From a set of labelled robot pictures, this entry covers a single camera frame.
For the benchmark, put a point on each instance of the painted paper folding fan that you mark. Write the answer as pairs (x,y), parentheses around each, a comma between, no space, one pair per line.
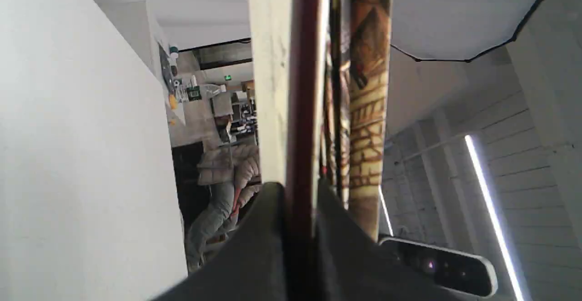
(321,71)

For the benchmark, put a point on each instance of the person in puffer jacket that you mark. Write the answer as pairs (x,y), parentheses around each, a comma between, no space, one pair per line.
(228,172)

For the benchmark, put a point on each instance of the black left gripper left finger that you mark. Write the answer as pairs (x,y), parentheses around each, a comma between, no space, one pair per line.
(250,266)

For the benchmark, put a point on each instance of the black top camera bar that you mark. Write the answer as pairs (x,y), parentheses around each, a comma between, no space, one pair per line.
(447,268)

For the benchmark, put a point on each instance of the white umbrella diffuser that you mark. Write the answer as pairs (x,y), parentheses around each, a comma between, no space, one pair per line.
(457,30)

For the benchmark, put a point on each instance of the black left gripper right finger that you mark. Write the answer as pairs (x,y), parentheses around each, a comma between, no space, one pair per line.
(355,268)

